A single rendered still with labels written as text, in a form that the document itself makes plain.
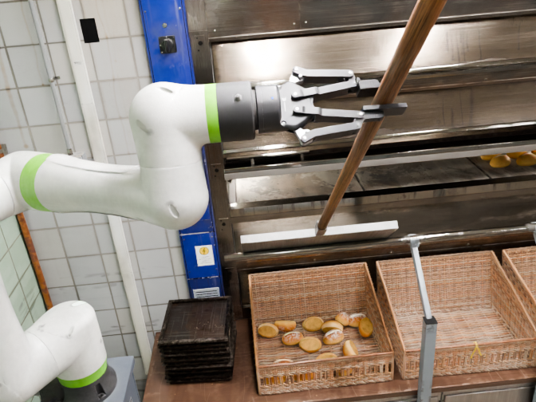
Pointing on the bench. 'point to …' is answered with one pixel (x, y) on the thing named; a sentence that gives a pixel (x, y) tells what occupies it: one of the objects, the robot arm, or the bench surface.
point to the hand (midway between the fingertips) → (381, 99)
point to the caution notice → (204, 255)
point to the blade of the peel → (292, 238)
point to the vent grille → (206, 293)
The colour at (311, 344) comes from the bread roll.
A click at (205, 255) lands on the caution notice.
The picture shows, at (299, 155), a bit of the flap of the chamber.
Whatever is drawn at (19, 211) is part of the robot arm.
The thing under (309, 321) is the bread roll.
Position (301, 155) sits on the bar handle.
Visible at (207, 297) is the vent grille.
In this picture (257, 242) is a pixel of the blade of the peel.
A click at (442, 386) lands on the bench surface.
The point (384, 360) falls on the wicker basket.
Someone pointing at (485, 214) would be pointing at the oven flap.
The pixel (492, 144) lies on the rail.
